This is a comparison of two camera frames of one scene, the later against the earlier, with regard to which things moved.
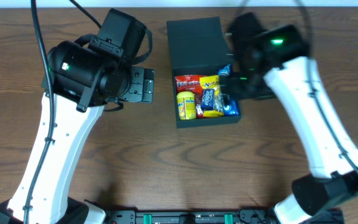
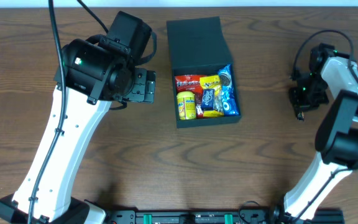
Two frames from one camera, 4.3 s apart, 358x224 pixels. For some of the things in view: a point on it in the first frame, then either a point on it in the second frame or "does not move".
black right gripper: (232, 86) to (301, 101)
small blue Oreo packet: (208, 99) does not move
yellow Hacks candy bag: (212, 82) does not move
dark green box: (197, 47) does not move
